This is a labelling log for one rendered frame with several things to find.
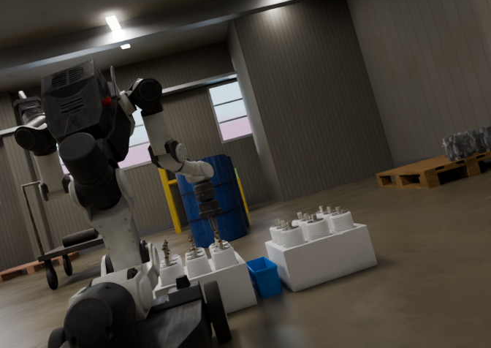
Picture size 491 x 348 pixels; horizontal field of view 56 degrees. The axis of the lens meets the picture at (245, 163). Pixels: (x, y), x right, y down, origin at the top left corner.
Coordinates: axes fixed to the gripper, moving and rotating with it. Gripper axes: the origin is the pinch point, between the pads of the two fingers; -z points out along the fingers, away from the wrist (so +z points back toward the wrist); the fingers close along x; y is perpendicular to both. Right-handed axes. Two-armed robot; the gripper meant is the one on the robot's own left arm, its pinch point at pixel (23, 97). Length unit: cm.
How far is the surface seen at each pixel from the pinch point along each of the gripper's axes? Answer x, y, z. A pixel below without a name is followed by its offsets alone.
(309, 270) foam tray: 66, 8, 133
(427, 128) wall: 487, -163, 44
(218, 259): 38, -1, 108
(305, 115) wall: 458, -285, -101
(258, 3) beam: 417, -178, -243
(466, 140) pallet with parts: 333, -50, 105
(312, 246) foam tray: 71, 14, 126
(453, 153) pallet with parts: 325, -63, 107
